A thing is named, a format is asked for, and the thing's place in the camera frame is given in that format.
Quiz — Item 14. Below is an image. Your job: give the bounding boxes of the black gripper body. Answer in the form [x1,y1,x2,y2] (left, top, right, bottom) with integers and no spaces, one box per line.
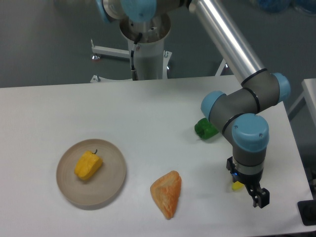
[226,157,264,189]

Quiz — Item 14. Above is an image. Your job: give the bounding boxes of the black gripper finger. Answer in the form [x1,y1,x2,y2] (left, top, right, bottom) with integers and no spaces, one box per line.
[245,183,270,208]

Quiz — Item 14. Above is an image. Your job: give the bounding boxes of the yellow pepper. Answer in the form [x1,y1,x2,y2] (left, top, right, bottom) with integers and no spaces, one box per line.
[74,150,103,181]

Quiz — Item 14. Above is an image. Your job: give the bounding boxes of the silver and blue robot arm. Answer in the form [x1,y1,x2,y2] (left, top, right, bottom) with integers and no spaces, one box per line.
[96,0,290,207]

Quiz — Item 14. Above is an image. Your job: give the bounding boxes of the green pepper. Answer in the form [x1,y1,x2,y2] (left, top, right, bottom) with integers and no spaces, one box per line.
[194,118,219,140]

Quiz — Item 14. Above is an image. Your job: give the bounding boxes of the beige round plate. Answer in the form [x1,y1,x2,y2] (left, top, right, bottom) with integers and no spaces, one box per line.
[56,139,126,210]

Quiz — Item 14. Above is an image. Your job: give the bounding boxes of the small yellow object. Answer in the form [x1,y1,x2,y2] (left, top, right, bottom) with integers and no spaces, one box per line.
[232,181,244,192]

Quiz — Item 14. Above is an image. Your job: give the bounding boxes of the black device at table edge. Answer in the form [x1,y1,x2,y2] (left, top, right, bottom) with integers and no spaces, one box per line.
[297,200,316,226]

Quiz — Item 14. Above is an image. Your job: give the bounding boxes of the orange bread slice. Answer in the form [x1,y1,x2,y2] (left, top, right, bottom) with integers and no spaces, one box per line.
[150,170,182,220]

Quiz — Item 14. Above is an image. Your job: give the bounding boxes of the white side table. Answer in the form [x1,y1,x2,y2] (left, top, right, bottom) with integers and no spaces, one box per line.
[287,79,316,123]

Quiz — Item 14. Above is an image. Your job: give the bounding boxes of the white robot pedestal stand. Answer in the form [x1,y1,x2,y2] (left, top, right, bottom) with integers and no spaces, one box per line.
[89,14,230,83]

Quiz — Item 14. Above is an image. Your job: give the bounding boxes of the black cable on pedestal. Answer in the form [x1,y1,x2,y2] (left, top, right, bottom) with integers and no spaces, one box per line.
[130,33,143,81]

